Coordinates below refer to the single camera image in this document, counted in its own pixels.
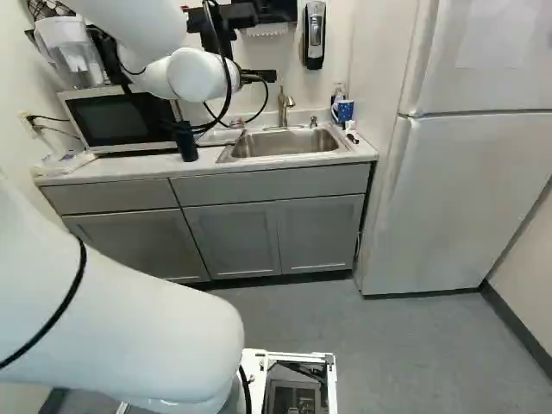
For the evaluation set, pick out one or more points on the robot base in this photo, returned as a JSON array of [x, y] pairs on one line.
[[284, 397]]

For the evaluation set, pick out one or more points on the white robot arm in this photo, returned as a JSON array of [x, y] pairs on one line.
[[129, 323]]

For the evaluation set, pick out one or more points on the blue mug with coloured dots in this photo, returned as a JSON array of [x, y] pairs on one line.
[[345, 113]]

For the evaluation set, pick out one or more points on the clear plastic bag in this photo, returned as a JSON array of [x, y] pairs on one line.
[[64, 164]]

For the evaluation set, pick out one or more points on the white fridge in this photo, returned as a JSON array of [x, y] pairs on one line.
[[453, 194]]

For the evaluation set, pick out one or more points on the white wall outlet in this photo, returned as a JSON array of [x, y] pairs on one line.
[[26, 125]]

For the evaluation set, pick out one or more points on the black paper towel dispenser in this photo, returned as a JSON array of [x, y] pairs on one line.
[[278, 13]]

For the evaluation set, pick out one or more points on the silver microwave oven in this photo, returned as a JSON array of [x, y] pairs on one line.
[[108, 121]]

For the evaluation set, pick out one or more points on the grey kitchen counter with cabinets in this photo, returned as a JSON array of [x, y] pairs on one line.
[[259, 241]]

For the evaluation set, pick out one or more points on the stainless steel sink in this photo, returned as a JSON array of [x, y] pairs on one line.
[[284, 144]]

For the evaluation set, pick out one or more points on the clear water filter pitcher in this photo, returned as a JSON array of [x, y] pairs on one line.
[[69, 56]]

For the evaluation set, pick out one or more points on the black wall soap dispenser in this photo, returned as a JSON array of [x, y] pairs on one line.
[[315, 39]]

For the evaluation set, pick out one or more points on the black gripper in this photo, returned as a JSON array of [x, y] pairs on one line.
[[196, 20]]

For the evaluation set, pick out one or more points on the silver tap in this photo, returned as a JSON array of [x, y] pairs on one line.
[[282, 110]]

